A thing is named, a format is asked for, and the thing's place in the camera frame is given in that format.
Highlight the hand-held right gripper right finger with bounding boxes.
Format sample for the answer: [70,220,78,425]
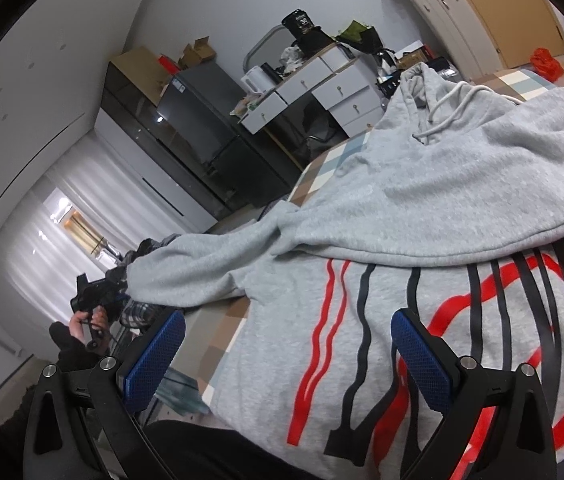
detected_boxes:
[391,307,558,480]

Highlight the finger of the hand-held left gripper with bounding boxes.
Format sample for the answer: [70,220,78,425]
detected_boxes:
[106,264,131,295]

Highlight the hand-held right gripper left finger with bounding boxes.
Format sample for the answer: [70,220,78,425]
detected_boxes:
[23,308,186,480]

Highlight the grey printed hoodie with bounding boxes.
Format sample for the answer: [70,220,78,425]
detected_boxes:
[124,62,564,480]

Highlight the person's left forearm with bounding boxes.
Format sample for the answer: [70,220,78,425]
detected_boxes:
[49,322,104,375]

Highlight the person's left hand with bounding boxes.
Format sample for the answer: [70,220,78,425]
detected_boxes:
[69,309,111,347]

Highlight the plaid blanket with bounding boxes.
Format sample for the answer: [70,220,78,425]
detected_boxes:
[120,299,161,334]

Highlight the teal cloth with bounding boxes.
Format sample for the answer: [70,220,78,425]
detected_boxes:
[161,369,211,416]

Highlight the white curtain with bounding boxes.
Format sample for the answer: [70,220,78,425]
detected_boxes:
[0,135,163,357]

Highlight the white wardrobe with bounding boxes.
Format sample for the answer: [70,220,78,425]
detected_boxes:
[93,109,219,234]

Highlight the black glass cabinet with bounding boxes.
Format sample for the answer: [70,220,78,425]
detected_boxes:
[102,47,235,221]

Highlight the dark grey fridge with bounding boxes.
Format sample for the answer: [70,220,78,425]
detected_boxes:
[156,55,303,211]

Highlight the white kettle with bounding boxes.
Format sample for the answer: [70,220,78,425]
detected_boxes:
[240,65,269,97]

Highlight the open cardboard box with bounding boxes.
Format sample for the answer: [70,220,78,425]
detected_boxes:
[179,36,218,69]

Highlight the arched mirror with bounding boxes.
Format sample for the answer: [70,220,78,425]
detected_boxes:
[242,25,293,77]

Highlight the white desk with drawers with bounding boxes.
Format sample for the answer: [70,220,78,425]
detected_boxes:
[239,42,389,139]

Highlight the black bag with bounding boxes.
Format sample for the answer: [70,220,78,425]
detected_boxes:
[302,27,335,54]

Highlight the black bucket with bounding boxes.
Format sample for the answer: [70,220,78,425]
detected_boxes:
[282,9,315,39]

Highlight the orange bag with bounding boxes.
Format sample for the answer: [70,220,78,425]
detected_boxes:
[530,47,564,81]

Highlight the green and black bouquet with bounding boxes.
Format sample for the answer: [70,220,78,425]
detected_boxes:
[337,20,383,57]

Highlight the white suitcase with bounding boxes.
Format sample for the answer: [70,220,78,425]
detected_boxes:
[409,0,505,84]

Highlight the wooden door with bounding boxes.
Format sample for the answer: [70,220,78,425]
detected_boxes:
[434,0,564,71]

